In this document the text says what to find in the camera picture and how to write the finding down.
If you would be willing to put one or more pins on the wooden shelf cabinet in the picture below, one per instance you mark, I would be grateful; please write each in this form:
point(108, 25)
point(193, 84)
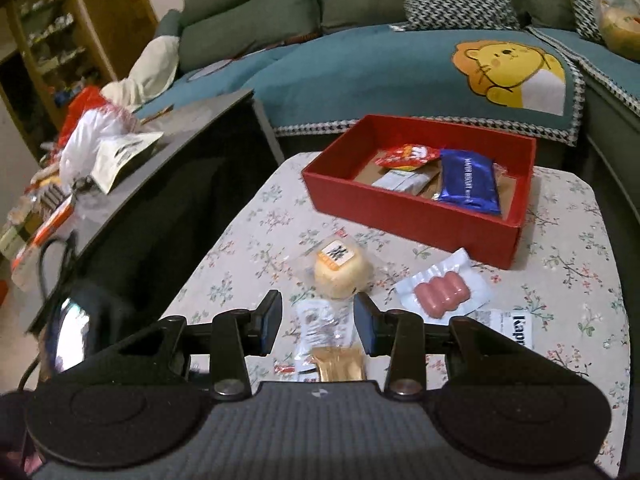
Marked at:
point(100, 5)

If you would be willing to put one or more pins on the clear plastic bag with food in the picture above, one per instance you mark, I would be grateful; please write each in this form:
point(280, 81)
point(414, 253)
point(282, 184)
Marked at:
point(617, 15)

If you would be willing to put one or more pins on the red gummy snack bag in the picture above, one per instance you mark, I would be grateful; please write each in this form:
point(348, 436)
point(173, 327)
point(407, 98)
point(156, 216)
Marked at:
point(407, 155)

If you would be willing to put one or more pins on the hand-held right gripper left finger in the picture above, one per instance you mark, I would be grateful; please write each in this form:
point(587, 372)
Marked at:
point(270, 325)

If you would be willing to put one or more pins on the teal houndstooth trim blanket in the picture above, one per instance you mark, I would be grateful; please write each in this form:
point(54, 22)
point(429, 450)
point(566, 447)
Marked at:
point(600, 75)

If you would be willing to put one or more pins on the dark blue wafer biscuit packet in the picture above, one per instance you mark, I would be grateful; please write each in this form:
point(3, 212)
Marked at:
point(467, 182)

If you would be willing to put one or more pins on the white foil snack bag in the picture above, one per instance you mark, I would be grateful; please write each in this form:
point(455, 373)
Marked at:
point(397, 180)

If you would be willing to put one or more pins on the dark grey side table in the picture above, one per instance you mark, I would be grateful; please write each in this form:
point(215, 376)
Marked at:
point(200, 125)

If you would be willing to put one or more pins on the teal bear print blanket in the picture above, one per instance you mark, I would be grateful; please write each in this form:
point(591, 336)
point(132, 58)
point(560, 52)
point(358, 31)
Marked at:
point(350, 75)

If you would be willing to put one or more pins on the clear printed snack packet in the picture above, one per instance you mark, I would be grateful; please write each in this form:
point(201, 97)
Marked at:
point(320, 325)

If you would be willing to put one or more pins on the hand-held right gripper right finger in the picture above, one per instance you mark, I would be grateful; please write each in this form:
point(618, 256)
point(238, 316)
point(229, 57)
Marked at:
point(365, 325)

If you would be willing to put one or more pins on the white wafer packet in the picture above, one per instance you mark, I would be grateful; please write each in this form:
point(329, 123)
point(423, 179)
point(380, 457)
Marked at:
point(505, 327)

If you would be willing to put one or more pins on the white plastic bag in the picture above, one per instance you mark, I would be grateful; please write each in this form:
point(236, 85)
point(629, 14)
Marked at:
point(95, 130)

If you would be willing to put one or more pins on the orange and white packet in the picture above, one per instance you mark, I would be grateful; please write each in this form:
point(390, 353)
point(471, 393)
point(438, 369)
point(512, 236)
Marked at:
point(47, 230)

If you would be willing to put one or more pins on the round bun in clear packet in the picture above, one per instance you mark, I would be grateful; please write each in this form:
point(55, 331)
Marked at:
point(342, 272)

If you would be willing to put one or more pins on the red rectangular box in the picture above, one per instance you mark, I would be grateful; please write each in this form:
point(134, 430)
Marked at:
point(400, 215)

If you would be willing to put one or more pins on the green sofa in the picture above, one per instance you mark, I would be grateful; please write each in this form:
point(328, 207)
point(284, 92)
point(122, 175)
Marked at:
point(250, 15)

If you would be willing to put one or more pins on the floral tablecloth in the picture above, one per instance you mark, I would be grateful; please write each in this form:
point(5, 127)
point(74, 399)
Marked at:
point(260, 230)

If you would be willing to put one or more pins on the cream pillow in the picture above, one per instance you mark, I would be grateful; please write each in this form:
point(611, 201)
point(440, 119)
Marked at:
point(150, 70)

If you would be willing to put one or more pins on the sausage vacuum packet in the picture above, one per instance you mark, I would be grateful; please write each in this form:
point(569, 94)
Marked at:
point(440, 295)

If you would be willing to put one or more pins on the red plastic bag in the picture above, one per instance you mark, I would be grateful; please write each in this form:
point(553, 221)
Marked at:
point(82, 102)

